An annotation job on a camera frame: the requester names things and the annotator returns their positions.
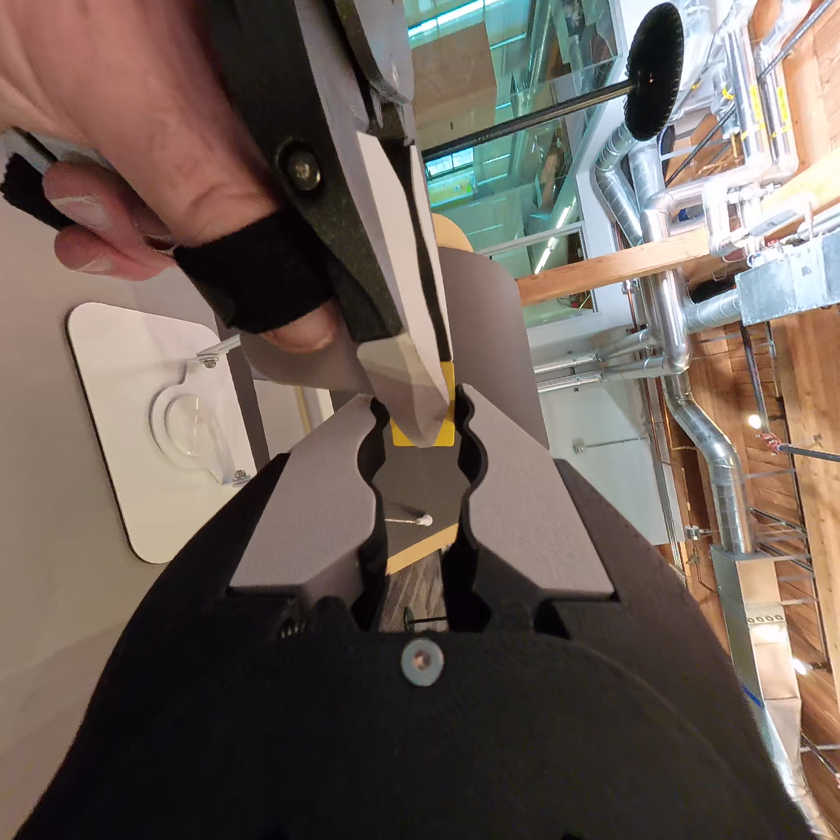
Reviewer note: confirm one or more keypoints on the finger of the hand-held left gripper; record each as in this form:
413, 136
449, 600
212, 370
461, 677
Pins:
309, 372
407, 302

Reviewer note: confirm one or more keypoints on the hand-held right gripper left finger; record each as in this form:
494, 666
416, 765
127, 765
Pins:
309, 525

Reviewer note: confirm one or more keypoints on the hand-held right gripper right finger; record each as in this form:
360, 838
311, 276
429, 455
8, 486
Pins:
532, 525

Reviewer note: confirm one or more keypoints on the yellow toy cube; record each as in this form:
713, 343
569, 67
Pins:
448, 407

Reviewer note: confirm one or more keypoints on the person's left hand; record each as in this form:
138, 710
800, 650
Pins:
118, 92

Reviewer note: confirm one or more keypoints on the wooden beam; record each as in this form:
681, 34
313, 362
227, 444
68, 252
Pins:
617, 269

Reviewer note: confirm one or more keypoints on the black disc on pole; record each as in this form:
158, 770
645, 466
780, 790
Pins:
654, 72

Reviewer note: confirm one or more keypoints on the silver ventilation duct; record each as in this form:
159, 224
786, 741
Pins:
683, 328

